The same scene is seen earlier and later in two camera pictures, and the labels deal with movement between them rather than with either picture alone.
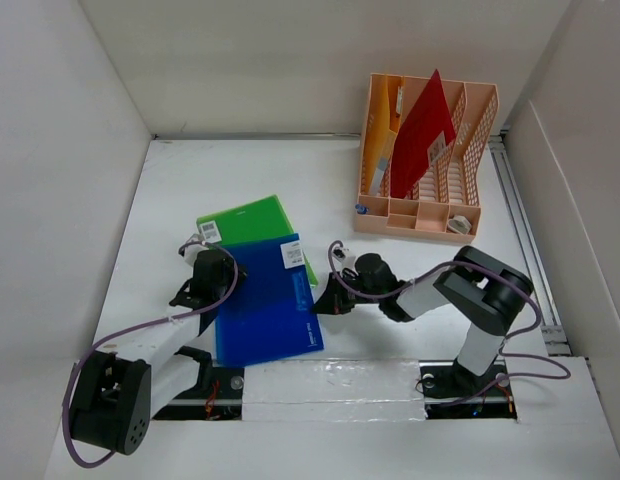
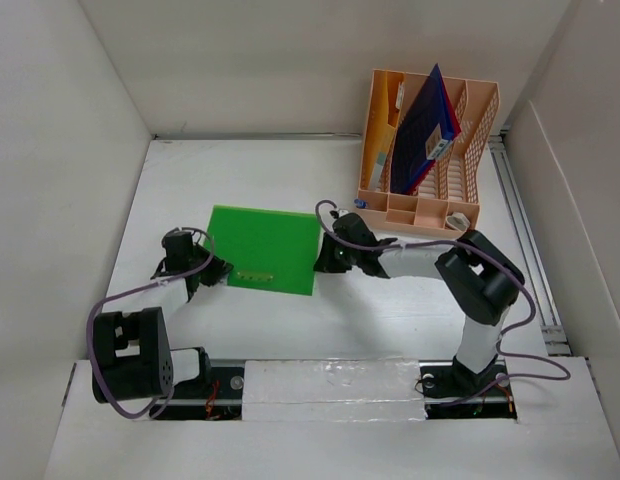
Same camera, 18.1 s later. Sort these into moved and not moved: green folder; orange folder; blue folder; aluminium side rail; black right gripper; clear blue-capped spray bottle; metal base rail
Moved: clear blue-capped spray bottle; green folder; blue folder; black right gripper
Not moved: metal base rail; aluminium side rail; orange folder
